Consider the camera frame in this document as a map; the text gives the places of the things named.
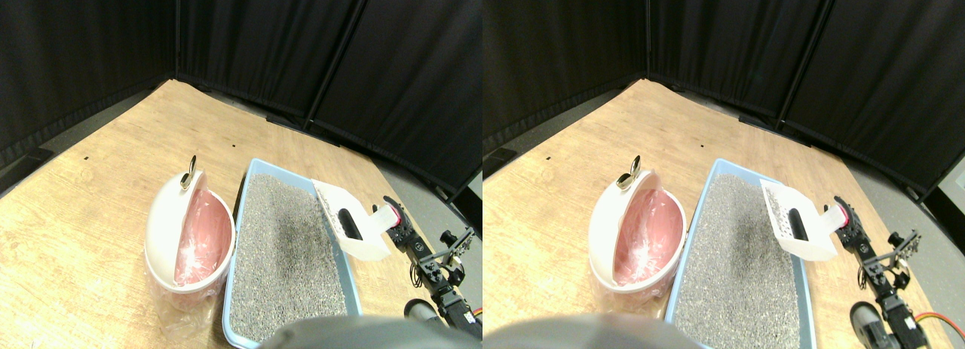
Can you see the black lump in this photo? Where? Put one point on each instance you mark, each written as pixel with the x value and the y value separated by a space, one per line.
pixel 350 225
pixel 798 225

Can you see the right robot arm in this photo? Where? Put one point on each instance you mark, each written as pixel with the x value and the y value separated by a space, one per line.
pixel 441 285
pixel 889 296

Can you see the white shelf unit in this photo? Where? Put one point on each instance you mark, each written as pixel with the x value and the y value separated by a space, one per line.
pixel 956 176

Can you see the black curtain stand foot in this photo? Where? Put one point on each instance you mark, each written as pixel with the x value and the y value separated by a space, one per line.
pixel 38 154
pixel 501 154
pixel 290 121
pixel 761 121

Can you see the blue litter tray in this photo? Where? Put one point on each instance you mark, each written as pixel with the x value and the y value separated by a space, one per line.
pixel 286 273
pixel 739 273

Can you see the white bin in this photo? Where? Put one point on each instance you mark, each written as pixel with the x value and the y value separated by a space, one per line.
pixel 607 236
pixel 162 236

